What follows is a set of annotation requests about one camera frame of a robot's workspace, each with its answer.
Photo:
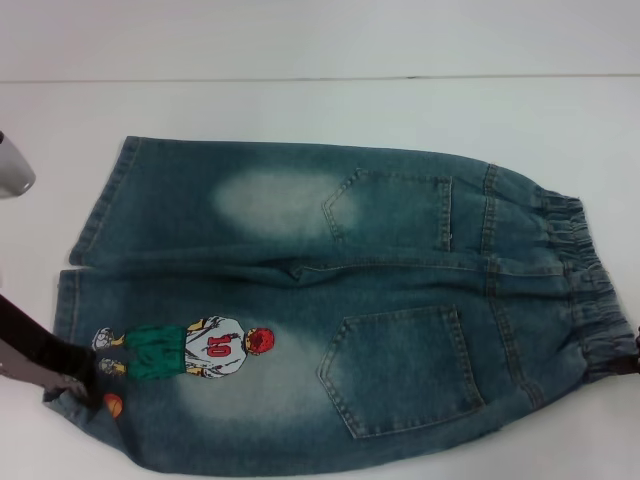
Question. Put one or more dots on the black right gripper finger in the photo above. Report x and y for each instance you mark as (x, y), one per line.
(627, 362)

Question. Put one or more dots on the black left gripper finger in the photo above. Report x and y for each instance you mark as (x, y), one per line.
(55, 357)

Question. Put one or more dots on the blue denim shorts basketball print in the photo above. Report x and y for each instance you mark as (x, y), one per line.
(300, 300)

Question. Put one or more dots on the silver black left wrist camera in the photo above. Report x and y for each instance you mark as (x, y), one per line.
(15, 170)

